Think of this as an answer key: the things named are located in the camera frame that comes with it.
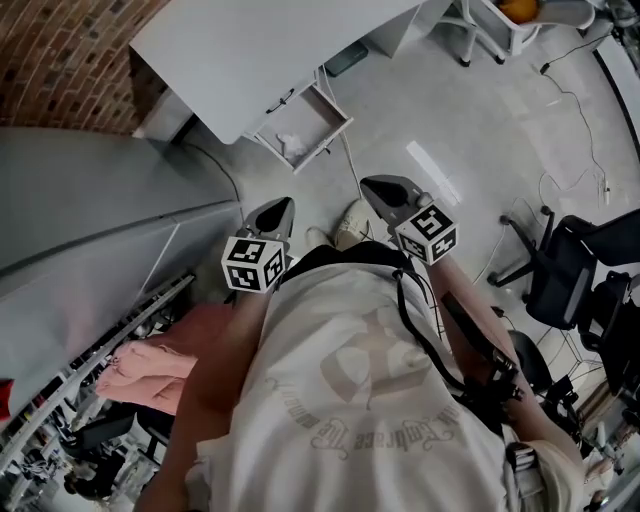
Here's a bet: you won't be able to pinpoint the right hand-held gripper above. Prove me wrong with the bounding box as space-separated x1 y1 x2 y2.
359 174 459 267

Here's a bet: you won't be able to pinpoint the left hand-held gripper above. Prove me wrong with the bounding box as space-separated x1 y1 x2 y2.
221 196 297 294

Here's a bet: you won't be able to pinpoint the white paper item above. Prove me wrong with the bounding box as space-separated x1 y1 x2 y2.
276 131 309 159

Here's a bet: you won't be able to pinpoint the white drawer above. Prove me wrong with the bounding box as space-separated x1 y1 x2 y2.
249 81 354 176

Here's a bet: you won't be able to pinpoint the person's right forearm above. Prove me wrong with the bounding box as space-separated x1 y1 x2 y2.
428 255 587 489

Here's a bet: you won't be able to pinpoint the person's left forearm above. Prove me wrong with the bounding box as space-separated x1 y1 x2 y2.
159 287 274 481

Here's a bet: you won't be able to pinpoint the white floor tape strip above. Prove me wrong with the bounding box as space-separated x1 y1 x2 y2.
406 140 462 205

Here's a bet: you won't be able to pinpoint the person's white left shoe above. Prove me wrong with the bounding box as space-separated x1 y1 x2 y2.
305 225 337 249

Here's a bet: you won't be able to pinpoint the person's white shoe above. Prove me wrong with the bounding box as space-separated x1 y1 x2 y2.
331 199 374 250
305 225 337 249

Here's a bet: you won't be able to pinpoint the person's white right shoe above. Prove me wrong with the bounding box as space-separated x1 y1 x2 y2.
331 199 374 250

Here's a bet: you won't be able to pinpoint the person's black shorts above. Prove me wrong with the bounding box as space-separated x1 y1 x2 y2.
283 241 412 282

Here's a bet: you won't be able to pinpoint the black office chair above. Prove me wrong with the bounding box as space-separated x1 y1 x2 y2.
486 203 640 332

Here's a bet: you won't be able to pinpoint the pink cloth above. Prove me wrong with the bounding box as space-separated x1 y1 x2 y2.
94 303 232 417

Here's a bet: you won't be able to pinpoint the grey cabinet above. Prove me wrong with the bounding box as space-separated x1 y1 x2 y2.
0 124 242 422

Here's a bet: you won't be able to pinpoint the black round stool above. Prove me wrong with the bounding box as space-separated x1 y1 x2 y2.
507 328 553 392

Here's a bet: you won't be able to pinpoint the person's white printed t-shirt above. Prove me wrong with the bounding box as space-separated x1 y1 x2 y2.
188 259 587 512

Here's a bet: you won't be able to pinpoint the dark green box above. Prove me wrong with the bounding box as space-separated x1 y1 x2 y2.
324 41 372 78

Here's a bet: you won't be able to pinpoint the white desk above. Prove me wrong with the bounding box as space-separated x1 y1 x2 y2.
128 0 427 147

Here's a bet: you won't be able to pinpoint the white office chair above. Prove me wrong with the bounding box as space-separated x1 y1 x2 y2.
433 0 597 67

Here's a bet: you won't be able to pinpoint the orange cushion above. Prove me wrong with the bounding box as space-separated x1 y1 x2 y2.
498 0 542 24

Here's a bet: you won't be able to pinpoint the white table with black edge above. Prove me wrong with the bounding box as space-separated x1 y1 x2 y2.
591 33 640 167

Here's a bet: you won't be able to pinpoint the black harness strap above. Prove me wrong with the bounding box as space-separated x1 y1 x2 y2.
391 266 522 437

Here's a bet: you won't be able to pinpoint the white cable by drawer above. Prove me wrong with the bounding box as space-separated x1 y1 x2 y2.
318 63 363 202

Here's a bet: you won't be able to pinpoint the black drawer handle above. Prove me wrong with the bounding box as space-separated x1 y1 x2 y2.
265 88 297 114

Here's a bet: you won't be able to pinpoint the thin white floor cable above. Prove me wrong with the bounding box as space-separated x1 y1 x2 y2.
536 73 613 206

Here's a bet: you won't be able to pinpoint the black floor cable with adapter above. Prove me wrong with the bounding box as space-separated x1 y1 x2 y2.
537 30 617 77

